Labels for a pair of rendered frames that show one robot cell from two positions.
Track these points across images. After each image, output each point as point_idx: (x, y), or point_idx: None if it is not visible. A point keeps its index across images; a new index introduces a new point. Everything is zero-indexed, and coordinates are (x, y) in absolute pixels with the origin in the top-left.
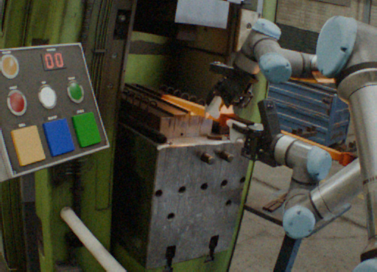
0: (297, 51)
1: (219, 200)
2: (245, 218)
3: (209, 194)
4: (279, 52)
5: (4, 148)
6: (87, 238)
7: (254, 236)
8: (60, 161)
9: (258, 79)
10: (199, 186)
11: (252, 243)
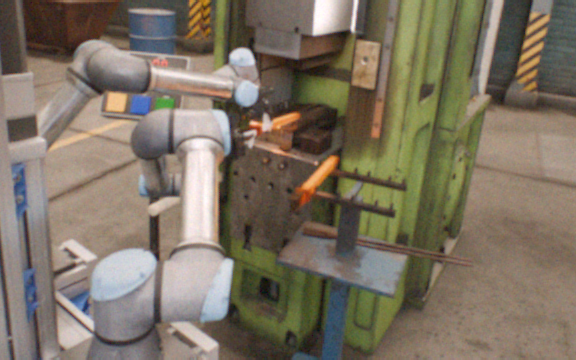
0: (229, 75)
1: (286, 204)
2: (562, 339)
3: (276, 195)
4: (213, 74)
5: (101, 99)
6: None
7: (525, 358)
8: (134, 116)
9: None
10: (266, 183)
11: (505, 359)
